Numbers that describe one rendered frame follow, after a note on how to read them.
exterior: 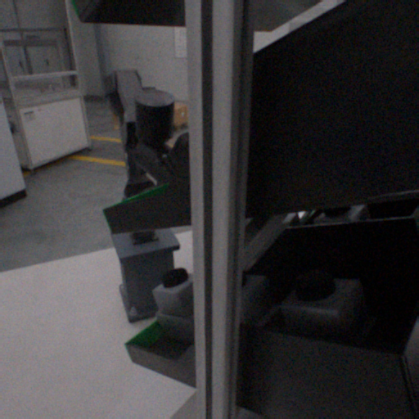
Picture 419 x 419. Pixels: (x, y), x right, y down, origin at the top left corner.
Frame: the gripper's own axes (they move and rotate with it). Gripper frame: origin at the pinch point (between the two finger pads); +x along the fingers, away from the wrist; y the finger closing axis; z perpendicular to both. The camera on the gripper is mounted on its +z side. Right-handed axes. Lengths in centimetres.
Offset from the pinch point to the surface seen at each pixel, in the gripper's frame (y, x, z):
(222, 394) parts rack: -20.3, 18.7, 9.0
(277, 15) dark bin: 6.0, -2.8, 23.4
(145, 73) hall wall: 534, -764, -323
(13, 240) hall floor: 9, -210, -199
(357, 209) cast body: 4.4, 15.1, 9.1
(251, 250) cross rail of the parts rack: -16.2, 15.2, 16.0
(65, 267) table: -6, -49, -59
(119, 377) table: -13.5, -5.1, -45.4
